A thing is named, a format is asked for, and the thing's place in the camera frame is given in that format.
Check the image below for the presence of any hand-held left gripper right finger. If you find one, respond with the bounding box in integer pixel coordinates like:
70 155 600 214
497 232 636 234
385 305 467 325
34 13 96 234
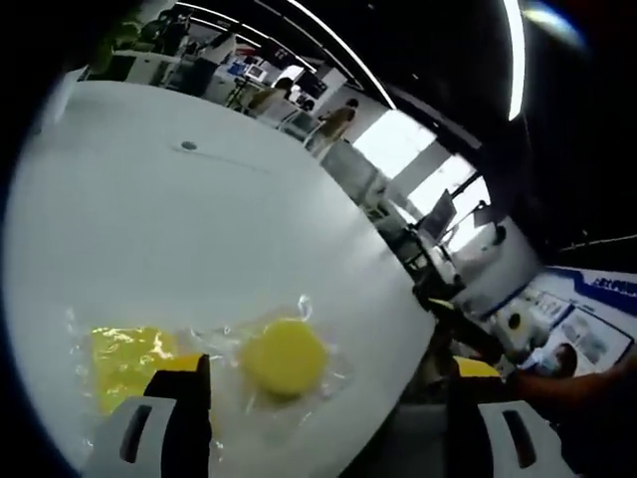
444 355 576 478

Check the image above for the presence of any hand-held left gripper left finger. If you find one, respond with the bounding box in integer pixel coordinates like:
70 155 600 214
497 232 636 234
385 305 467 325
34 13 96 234
82 352 216 478

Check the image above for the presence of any rectangular yellow silicone block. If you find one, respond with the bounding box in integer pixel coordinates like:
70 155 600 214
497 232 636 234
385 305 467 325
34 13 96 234
66 307 184 445

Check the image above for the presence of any round yellow silicone block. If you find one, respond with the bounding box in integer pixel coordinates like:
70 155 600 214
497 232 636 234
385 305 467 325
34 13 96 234
218 293 358 415

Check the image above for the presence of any black metal stand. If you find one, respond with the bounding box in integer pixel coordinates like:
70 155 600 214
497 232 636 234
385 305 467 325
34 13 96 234
396 218 467 303

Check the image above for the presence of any dark computer monitor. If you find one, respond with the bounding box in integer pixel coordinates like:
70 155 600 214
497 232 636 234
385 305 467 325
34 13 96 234
421 190 458 241

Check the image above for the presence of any thick ceiling light strip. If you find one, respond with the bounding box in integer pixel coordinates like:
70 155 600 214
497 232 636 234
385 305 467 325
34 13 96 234
506 0 529 121

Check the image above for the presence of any long curved ceiling light strip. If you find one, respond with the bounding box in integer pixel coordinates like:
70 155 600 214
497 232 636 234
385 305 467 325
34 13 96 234
292 0 400 112

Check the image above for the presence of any green leafy plant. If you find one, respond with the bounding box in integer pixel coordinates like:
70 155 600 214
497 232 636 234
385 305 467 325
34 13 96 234
96 18 146 75

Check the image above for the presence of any wall poster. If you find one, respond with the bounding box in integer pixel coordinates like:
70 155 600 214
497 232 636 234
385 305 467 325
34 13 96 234
527 267 637 380

